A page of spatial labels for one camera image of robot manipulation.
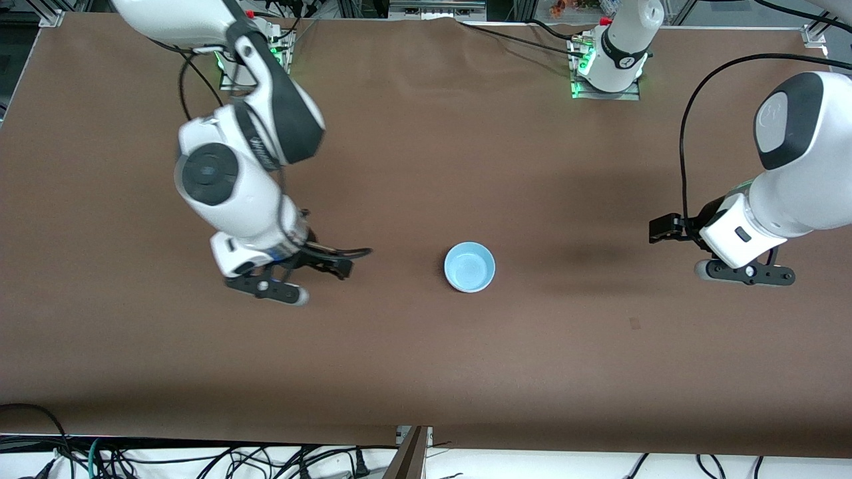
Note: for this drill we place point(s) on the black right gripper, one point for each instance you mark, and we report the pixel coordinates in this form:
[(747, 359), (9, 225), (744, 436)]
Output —
[(315, 259)]

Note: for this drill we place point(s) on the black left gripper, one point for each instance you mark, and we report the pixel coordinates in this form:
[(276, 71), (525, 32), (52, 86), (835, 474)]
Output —
[(700, 221)]

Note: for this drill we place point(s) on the light blue bowl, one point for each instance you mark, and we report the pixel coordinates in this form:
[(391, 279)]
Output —
[(470, 267)]

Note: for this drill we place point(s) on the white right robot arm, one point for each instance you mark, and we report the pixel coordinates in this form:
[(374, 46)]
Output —
[(226, 186)]

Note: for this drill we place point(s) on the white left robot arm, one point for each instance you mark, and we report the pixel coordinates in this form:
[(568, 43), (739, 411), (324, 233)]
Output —
[(812, 166)]

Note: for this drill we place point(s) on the brown table cover cloth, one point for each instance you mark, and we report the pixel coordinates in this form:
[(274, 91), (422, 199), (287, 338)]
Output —
[(399, 166)]

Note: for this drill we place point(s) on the black power plug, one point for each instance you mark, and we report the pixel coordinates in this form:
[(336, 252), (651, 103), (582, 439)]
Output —
[(361, 464)]

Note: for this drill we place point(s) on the grey power strip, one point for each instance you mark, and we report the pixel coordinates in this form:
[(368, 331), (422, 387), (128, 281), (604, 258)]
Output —
[(436, 10)]

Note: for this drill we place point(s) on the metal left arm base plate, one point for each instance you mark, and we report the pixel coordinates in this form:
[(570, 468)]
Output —
[(626, 96)]

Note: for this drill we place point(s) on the metal frame post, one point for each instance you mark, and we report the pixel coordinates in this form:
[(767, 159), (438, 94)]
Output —
[(411, 459)]

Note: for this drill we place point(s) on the metal table corner bracket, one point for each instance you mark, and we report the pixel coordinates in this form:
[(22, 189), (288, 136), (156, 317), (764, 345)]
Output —
[(52, 18), (815, 34)]

